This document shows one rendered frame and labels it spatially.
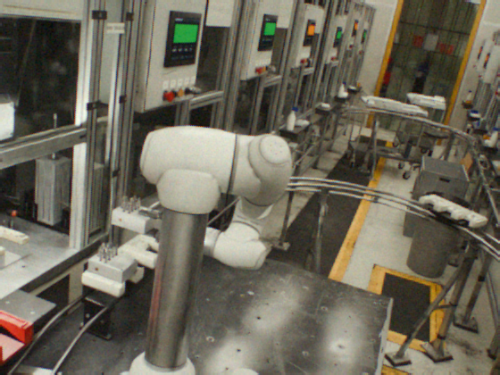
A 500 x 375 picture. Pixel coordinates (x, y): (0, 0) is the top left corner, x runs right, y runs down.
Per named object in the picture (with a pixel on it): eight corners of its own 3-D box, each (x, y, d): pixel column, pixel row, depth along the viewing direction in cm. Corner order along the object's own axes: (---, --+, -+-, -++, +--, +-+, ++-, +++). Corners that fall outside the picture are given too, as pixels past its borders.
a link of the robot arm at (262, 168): (286, 165, 122) (229, 156, 120) (304, 124, 106) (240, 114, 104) (282, 214, 116) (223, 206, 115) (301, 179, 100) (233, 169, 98)
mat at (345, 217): (328, 316, 322) (329, 314, 321) (243, 287, 337) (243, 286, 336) (393, 142, 849) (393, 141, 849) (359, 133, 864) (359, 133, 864)
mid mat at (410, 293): (445, 360, 299) (445, 358, 299) (356, 329, 313) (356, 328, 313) (443, 285, 389) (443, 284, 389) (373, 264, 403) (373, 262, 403)
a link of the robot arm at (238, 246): (214, 265, 164) (229, 231, 170) (259, 280, 161) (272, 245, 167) (210, 252, 155) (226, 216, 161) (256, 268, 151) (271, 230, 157)
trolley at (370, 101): (347, 170, 645) (366, 95, 611) (341, 157, 698) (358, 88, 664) (413, 181, 648) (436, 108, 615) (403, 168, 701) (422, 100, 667)
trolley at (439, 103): (433, 167, 735) (453, 103, 701) (394, 159, 742) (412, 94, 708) (425, 154, 813) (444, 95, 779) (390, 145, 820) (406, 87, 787)
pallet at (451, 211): (415, 211, 301) (420, 195, 298) (428, 208, 310) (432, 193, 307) (470, 237, 276) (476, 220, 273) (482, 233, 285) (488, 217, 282)
